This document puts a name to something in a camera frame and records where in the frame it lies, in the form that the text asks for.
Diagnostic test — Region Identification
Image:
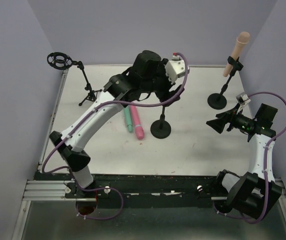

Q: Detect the pink microphone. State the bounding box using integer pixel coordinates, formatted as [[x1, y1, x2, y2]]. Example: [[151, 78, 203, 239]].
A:
[[130, 105, 145, 140]]

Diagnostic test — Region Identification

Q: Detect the aluminium frame rail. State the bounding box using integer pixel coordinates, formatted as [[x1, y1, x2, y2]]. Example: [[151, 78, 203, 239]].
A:
[[22, 180, 96, 202]]

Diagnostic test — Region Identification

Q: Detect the black tripod shock-mount stand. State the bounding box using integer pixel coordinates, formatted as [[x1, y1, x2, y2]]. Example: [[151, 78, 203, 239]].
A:
[[46, 51, 103, 107]]

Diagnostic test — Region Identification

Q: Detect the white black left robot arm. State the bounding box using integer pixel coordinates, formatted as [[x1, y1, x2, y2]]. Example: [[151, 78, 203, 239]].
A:
[[49, 50, 190, 189]]

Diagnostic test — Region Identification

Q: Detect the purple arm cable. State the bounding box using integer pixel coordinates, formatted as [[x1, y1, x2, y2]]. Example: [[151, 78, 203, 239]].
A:
[[41, 51, 189, 221], [212, 91, 286, 224]]

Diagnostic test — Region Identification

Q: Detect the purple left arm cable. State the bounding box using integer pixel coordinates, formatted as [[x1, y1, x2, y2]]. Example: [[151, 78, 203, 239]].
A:
[[41, 51, 189, 221]]

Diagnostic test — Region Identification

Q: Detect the black clip round-base stand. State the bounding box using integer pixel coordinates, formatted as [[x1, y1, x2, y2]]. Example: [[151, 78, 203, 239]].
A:
[[150, 106, 172, 139]]

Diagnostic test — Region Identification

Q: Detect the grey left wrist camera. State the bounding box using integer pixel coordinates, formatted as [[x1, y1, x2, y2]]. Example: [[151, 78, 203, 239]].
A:
[[164, 52, 190, 84]]

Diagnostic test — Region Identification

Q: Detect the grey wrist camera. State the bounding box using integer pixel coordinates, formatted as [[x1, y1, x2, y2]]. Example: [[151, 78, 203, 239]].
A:
[[164, 52, 190, 84], [235, 92, 251, 106]]

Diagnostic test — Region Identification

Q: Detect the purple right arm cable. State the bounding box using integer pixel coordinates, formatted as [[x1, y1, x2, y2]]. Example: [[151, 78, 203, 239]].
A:
[[212, 91, 286, 224]]

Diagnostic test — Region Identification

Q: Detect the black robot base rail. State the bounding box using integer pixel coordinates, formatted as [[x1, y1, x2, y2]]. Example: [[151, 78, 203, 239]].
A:
[[34, 172, 228, 209]]

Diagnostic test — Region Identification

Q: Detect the mint green microphone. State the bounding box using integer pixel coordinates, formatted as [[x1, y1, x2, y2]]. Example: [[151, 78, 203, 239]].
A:
[[123, 106, 134, 133]]

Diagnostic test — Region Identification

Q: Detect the black round-base microphone stand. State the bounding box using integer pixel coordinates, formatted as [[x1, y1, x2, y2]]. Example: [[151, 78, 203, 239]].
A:
[[207, 56, 244, 110]]

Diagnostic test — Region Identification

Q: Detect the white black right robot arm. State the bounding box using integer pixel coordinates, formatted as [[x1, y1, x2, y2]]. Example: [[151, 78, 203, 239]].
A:
[[206, 103, 282, 220]]

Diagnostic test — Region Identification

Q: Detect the peach microphone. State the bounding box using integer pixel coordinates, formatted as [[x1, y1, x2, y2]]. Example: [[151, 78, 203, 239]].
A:
[[223, 31, 251, 77]]

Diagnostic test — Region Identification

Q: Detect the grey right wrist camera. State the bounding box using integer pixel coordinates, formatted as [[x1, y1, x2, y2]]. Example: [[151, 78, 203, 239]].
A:
[[235, 92, 251, 106]]

